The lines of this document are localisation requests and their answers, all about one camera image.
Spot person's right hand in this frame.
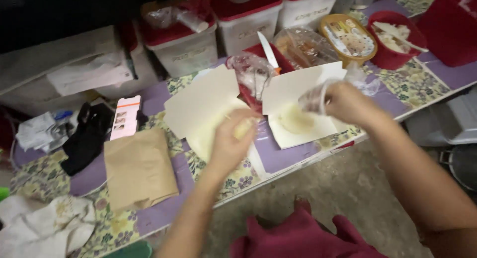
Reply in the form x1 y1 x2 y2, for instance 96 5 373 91
323 81 384 126

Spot person's left hand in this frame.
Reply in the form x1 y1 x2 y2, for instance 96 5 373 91
210 108 262 173

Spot pale yellow food piece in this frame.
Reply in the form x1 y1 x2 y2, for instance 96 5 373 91
233 118 258 140

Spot clear plastic wrap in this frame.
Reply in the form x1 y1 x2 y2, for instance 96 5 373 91
298 79 341 115

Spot white paper food box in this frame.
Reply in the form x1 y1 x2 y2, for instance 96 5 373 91
163 64 258 163
262 61 351 150

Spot floral purple tablecloth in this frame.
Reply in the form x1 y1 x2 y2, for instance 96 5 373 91
9 0 477 258

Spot pale flat dough piece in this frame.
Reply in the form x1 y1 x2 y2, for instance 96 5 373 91
277 103 316 135

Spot crumpled clear plastic bag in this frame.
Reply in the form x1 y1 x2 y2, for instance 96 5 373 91
226 51 278 102

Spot red tray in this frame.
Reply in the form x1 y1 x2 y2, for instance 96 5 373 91
236 43 297 113

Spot clear bag of food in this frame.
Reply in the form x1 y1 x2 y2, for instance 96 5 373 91
273 26 340 70

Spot oval yellow ice cream tub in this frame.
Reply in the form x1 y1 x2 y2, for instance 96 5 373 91
318 14 378 68

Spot red bowl with food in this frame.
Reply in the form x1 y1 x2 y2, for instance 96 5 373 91
366 10 428 71

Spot white spoon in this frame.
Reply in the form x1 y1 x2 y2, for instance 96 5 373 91
373 21 430 53

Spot white container red lid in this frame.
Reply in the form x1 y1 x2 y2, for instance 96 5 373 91
140 0 219 79
277 0 343 32
209 0 284 57

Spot grey plastic crate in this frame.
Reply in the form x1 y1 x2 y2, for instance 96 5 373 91
404 87 477 147

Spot brown paper bag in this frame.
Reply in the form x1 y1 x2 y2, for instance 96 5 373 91
103 128 180 213

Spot white smartphone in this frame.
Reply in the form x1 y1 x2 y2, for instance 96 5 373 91
110 95 142 141

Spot person's maroon clothing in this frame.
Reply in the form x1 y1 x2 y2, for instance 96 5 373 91
229 198 388 258

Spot large red container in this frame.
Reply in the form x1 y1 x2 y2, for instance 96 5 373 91
415 0 477 68

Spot metal pot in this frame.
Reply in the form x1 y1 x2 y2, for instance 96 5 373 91
439 144 477 193

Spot black cloth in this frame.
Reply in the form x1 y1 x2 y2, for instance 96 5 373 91
60 102 115 176

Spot white paper sheet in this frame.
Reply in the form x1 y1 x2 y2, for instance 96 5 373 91
46 51 135 97

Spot crumpled white plastic bags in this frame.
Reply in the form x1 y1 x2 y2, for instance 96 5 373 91
15 109 80 154

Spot white cloth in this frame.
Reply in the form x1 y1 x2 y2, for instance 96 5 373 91
0 195 98 258

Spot white knife orange handle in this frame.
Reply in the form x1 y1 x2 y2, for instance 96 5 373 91
256 31 282 75

